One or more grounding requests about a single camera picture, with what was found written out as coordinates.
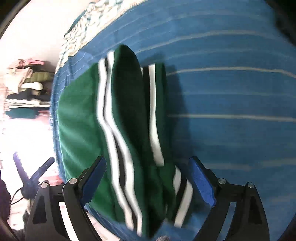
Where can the blue striped bed sheet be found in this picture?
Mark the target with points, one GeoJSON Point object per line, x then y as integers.
{"type": "Point", "coordinates": [229, 98]}

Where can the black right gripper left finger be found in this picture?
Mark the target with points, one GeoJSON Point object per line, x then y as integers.
{"type": "Point", "coordinates": [45, 220]}

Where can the floral patterned quilt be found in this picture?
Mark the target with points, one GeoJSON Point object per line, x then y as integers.
{"type": "Point", "coordinates": [96, 17]}

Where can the stack of folded clothes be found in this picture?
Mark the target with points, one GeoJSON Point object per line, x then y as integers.
{"type": "Point", "coordinates": [28, 84]}

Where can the green varsity jacket cream sleeves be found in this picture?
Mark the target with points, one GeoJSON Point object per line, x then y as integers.
{"type": "Point", "coordinates": [116, 110]}

